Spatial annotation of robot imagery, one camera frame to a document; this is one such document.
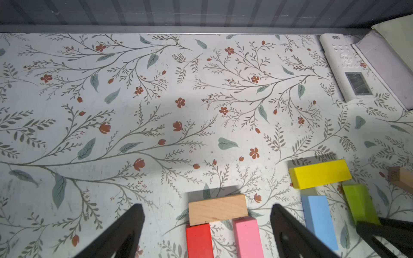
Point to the light blue block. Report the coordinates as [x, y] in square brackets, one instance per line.
[318, 220]

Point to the lime green block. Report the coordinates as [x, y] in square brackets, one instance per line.
[360, 204]

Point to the yellow block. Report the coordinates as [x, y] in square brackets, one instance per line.
[320, 174]

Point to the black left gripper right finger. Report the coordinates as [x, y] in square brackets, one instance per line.
[293, 240]

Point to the numbered wood block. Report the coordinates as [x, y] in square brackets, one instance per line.
[218, 209]

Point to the natural wood block upper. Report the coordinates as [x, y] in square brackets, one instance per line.
[401, 178]

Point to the white remote control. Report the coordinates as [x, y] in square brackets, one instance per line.
[345, 64]

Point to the pale green book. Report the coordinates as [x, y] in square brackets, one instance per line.
[388, 51]

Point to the pink block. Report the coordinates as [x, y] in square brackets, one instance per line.
[247, 238]

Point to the red block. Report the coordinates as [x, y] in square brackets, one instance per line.
[199, 241]

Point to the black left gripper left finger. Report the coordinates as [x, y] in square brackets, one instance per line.
[121, 239]

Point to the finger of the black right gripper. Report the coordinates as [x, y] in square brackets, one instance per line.
[398, 224]
[374, 234]

